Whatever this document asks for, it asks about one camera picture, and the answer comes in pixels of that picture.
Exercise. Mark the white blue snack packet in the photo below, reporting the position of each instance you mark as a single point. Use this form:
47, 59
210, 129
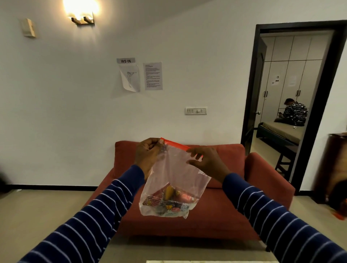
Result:
173, 213

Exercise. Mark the person's right forearm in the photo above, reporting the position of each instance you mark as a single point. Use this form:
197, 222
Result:
273, 219

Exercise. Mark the white wardrobe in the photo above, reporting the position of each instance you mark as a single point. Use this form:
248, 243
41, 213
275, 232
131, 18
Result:
290, 70

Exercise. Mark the white paper with drawing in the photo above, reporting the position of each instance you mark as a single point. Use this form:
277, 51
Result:
130, 78

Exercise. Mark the person's left thumb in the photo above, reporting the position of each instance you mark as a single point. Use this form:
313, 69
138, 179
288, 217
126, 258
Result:
155, 141

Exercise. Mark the dark red snack packet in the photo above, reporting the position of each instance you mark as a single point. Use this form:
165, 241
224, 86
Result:
154, 199

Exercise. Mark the small red floor object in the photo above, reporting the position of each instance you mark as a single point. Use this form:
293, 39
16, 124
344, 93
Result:
338, 216

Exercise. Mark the white printed text paper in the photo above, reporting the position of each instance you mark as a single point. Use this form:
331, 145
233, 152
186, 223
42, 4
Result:
153, 76

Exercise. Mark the black door frame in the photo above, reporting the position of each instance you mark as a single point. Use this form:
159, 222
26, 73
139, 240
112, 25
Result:
322, 103

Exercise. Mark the lit wall lamp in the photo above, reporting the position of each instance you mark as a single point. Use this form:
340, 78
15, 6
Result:
81, 12

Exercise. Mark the white wall switch panel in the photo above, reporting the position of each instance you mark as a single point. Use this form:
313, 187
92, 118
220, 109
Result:
195, 110

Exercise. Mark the bright red snack packet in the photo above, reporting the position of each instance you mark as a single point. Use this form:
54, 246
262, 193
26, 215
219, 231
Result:
185, 197

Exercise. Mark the small grey label sign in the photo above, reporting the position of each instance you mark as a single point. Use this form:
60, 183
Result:
126, 60

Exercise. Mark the brown wooden cabinet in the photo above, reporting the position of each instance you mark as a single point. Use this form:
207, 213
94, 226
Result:
332, 165

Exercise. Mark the person's right thumb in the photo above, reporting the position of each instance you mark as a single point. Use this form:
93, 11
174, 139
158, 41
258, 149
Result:
194, 162

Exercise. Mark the person's left forearm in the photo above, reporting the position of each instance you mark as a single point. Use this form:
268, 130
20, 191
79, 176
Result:
89, 219

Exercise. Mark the clear zip bag red seal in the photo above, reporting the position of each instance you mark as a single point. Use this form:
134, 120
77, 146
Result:
175, 173

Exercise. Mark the red fabric sofa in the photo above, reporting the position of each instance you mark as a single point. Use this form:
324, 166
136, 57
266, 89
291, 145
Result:
217, 208

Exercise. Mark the beige wall box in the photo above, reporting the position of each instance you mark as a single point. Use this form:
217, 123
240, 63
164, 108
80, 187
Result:
28, 27

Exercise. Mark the dark rounded object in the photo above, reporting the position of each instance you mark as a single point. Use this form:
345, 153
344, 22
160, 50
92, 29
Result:
338, 196

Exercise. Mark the person's right hand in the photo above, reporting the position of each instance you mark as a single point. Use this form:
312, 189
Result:
212, 165

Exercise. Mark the yellow snack packet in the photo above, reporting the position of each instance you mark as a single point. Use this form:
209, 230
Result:
169, 191

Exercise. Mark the person's left hand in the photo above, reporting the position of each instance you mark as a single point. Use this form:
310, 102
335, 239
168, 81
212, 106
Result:
145, 158

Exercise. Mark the dark open door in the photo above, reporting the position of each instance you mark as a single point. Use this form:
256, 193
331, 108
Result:
254, 94

